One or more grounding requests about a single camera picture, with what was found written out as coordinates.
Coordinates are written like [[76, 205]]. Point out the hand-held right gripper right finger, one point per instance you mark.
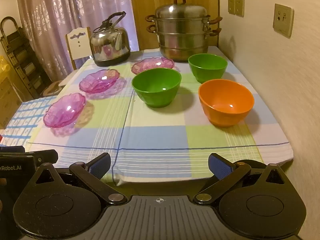
[[220, 167]]

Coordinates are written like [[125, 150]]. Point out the stainless steel kettle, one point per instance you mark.
[[110, 45]]

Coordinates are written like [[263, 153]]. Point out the beige wall socket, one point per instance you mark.
[[283, 20]]

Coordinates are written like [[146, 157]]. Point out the stainless steel steamer pot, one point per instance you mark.
[[182, 30]]

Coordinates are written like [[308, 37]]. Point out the beige wall switch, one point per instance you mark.
[[239, 6], [231, 5]]

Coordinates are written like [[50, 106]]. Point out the pink glass plate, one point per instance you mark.
[[100, 80], [65, 108], [152, 64]]

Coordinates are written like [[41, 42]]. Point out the black metal rack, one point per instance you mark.
[[20, 55]]

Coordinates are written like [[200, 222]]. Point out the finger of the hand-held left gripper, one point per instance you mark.
[[45, 158]]

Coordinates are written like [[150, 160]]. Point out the blue patterned cloth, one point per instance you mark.
[[27, 116]]

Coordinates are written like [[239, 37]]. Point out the white wooden chair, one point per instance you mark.
[[77, 42]]

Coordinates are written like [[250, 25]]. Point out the orange plastic bowl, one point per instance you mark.
[[226, 102]]

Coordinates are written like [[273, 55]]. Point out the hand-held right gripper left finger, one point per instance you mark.
[[100, 167]]

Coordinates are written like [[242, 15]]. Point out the yellow plastic bag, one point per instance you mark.
[[3, 67]]

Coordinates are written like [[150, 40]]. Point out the pastel checked tablecloth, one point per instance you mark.
[[155, 135]]

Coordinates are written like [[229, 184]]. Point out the pink sheer curtain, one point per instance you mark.
[[62, 17]]

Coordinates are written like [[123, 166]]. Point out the green plastic bowl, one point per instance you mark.
[[156, 87], [207, 66]]

